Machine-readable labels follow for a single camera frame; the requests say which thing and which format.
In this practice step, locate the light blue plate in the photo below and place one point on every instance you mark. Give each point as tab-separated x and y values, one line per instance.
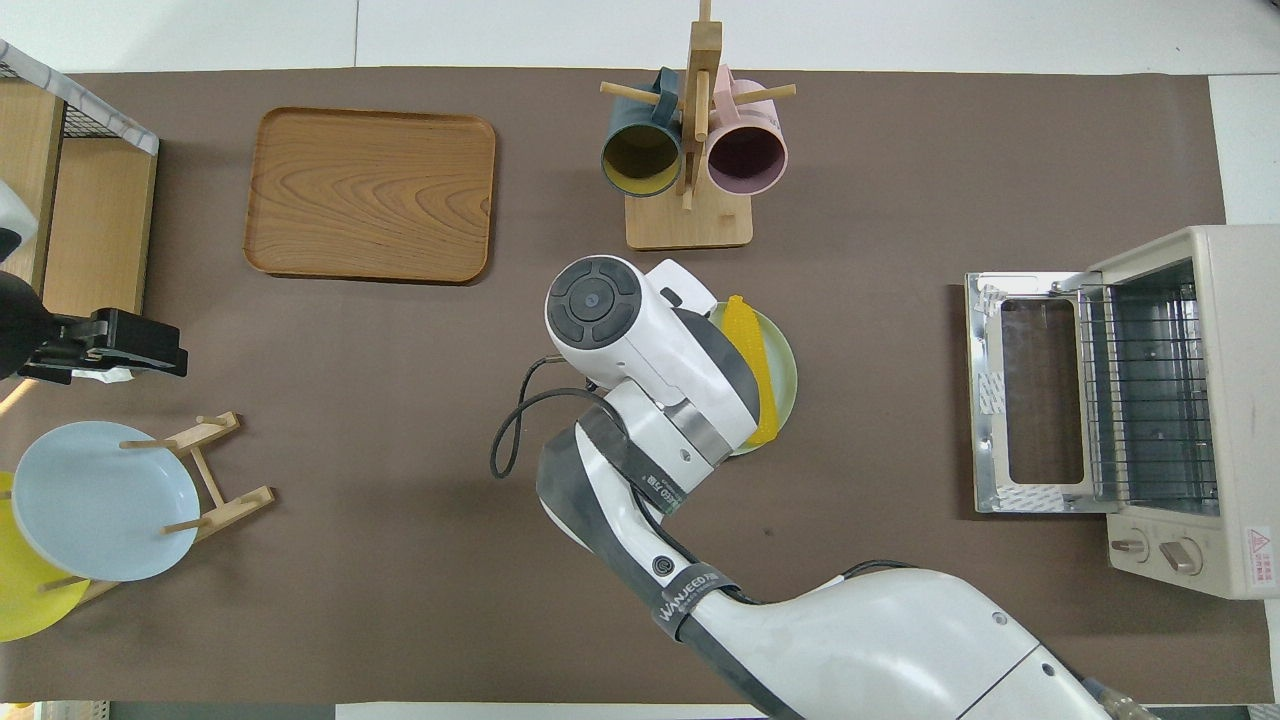
105	500

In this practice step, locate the wooden plate rack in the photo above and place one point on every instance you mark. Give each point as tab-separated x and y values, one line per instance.
235	505

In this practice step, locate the pale green plate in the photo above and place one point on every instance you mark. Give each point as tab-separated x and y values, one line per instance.
785	375

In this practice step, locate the brown table mat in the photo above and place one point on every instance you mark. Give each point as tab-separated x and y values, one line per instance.
400	400

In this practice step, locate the wooden mug tree stand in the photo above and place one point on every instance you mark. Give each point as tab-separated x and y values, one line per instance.
690	225

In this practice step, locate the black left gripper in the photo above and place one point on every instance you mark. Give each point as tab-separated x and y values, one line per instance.
140	345

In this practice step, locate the pink mug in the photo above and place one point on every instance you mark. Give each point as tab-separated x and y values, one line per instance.
745	160

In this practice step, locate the wooden tray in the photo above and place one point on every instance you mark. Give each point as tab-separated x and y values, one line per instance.
370	195

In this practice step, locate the dark teal mug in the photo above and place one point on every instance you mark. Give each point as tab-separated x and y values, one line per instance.
640	160

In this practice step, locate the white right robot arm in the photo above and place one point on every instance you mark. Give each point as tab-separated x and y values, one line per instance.
880	640

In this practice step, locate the yellow plate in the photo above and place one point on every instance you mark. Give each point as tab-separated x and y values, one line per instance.
25	610

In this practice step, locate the white toaster oven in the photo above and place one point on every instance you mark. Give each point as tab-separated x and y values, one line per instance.
1240	400

